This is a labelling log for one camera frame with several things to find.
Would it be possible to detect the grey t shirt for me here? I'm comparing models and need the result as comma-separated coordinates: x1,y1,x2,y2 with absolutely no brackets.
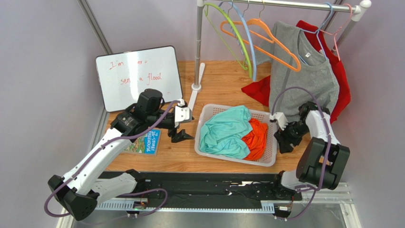
255,21,339,122

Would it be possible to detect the light blue wire hanger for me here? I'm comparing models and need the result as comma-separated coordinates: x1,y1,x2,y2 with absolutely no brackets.
298,2,335,66

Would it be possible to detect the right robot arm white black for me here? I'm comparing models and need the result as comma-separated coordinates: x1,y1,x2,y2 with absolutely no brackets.
270,102,350,190

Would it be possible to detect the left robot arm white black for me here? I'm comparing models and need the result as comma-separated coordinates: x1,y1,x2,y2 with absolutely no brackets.
48,89,196,221

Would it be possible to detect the orange t shirt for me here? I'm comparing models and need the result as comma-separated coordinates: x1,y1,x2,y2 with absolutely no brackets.
242,118,269,161

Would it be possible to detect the teal t shirt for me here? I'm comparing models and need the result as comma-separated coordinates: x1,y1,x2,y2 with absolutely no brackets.
199,105,252,159

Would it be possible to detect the red t shirt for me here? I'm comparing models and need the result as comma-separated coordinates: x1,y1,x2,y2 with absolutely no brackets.
241,20,351,122

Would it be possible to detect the orange hanger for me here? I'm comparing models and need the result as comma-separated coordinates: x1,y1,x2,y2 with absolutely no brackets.
219,1,301,72

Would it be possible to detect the green hanger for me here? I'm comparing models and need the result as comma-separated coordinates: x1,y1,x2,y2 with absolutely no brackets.
204,3,255,79

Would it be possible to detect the blue plastic notched hanger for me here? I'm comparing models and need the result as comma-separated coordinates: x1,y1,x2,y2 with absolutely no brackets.
220,2,257,82

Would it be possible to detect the blue treehouse book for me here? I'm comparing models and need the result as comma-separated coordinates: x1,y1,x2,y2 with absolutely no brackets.
123,129,162,156

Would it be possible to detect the white plastic laundry basket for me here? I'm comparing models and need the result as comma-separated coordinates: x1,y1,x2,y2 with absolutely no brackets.
194,104,277,167

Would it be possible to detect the white dry-erase board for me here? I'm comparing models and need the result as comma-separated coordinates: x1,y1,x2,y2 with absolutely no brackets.
95,46,183,112

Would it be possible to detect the metal clothes rack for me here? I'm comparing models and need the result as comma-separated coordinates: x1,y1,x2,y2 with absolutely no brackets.
188,0,372,110

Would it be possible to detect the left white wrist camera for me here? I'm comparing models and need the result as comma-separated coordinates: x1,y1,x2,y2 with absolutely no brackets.
174,99,194,128

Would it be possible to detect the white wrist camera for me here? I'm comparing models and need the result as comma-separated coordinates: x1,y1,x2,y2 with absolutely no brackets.
270,112,289,131
174,99,194,128

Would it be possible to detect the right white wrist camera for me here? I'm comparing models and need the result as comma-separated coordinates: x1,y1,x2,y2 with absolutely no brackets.
270,112,289,131

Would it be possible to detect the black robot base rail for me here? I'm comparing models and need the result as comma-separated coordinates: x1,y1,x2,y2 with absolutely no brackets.
98,171,304,219

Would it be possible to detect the pink wire hanger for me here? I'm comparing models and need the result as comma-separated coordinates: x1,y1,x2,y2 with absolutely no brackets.
322,3,353,62

